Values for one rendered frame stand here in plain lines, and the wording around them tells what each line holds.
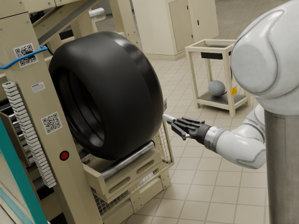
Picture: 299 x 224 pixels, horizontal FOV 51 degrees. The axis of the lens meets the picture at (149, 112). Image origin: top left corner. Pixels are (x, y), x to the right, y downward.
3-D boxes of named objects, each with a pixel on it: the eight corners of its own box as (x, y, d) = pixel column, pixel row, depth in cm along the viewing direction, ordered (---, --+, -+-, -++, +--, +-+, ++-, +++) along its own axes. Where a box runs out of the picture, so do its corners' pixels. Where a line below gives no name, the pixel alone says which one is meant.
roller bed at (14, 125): (29, 166, 168) (7, 117, 156) (19, 158, 178) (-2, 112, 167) (62, 149, 179) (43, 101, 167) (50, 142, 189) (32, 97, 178)
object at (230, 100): (233, 117, 361) (225, 49, 330) (195, 107, 407) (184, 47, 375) (251, 105, 379) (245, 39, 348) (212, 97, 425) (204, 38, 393)
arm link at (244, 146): (216, 162, 112) (236, 140, 118) (256, 181, 102) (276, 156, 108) (212, 139, 106) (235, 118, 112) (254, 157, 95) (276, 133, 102)
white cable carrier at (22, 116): (49, 188, 135) (6, 85, 116) (44, 184, 139) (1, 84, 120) (58, 182, 138) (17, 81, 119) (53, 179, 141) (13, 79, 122)
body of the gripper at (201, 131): (216, 122, 116) (197, 115, 122) (202, 133, 111) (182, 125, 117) (217, 139, 119) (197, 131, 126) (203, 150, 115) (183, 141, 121)
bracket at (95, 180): (103, 195, 140) (97, 177, 136) (62, 168, 169) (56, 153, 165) (109, 191, 141) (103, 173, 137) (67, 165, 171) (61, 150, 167)
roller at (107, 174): (94, 178, 146) (100, 185, 144) (94, 173, 143) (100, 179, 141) (149, 143, 165) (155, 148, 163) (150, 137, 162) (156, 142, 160)
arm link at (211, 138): (215, 137, 107) (201, 131, 111) (215, 158, 111) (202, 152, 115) (230, 126, 112) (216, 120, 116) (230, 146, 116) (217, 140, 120)
